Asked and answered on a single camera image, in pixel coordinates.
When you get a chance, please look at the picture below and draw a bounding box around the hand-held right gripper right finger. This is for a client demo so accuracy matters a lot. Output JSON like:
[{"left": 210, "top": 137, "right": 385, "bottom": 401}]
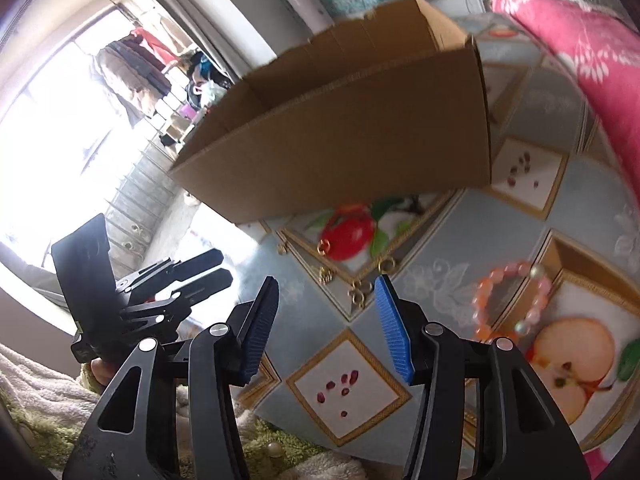
[{"left": 375, "top": 274, "right": 591, "bottom": 480}]

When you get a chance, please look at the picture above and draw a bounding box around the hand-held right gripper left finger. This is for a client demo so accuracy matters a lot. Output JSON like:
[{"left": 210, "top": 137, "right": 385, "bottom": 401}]
[{"left": 62, "top": 276, "right": 281, "bottom": 480}]

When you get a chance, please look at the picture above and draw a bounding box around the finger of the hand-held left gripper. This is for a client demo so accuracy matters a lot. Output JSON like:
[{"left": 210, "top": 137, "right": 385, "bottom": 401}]
[
  {"left": 122, "top": 268, "right": 234, "bottom": 333},
  {"left": 117, "top": 248, "right": 225, "bottom": 298}
]

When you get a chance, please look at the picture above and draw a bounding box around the pink bead bracelet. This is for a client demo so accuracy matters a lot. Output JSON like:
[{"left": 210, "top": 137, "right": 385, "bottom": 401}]
[{"left": 472, "top": 260, "right": 553, "bottom": 343}]

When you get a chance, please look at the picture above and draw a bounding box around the cardboard box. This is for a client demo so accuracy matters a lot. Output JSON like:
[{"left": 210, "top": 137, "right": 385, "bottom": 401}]
[{"left": 169, "top": 0, "right": 493, "bottom": 226}]

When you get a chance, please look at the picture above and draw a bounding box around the person's left hand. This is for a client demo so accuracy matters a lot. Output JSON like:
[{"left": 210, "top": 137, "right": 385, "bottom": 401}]
[{"left": 81, "top": 360, "right": 116, "bottom": 395}]

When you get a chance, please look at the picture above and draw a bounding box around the metal window railing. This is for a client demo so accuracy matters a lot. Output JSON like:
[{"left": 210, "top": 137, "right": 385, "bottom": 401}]
[{"left": 102, "top": 105, "right": 201, "bottom": 271}]

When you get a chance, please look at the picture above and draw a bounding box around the fruit print tablecloth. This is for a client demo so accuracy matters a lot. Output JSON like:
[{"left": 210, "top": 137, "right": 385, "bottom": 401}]
[{"left": 190, "top": 10, "right": 640, "bottom": 466}]

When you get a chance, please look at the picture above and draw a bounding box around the cream green fluffy blanket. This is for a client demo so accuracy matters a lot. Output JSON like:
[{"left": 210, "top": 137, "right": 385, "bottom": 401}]
[{"left": 0, "top": 345, "right": 361, "bottom": 480}]

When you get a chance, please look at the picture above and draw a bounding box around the pile of clothes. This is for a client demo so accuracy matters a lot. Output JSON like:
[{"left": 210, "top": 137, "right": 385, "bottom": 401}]
[{"left": 182, "top": 50, "right": 236, "bottom": 111}]

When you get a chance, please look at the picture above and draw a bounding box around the brown hanging coat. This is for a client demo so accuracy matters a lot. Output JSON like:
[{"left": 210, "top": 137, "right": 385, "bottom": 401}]
[{"left": 92, "top": 42, "right": 168, "bottom": 126}]

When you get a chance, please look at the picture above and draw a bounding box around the pink hanging garment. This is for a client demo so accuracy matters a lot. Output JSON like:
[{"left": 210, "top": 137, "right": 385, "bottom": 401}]
[{"left": 130, "top": 27, "right": 178, "bottom": 63}]

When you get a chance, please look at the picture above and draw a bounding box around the grey window curtain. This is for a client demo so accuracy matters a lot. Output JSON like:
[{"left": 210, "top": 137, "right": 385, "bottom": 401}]
[{"left": 125, "top": 0, "right": 281, "bottom": 68}]

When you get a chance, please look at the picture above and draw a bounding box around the pink rolled mat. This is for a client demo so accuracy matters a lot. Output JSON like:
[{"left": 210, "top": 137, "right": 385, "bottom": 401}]
[{"left": 282, "top": 0, "right": 336, "bottom": 33}]

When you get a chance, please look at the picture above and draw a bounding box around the pink floral blanket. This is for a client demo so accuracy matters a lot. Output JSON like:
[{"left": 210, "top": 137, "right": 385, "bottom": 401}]
[{"left": 487, "top": 0, "right": 640, "bottom": 201}]

